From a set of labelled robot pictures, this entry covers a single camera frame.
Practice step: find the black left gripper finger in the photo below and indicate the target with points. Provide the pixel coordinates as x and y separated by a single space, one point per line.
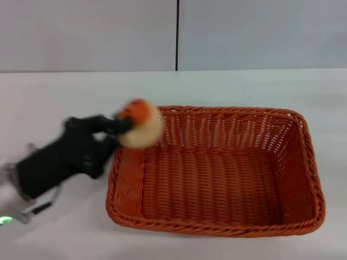
114 143
114 126

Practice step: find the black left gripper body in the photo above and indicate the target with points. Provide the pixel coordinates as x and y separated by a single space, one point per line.
67 159

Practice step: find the orange woven plastic basket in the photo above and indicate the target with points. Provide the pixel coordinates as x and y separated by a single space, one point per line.
217 184

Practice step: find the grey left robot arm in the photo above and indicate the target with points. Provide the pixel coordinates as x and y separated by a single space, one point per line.
13 201

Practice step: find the round bun with orange top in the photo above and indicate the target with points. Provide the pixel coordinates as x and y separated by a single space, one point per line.
143 130

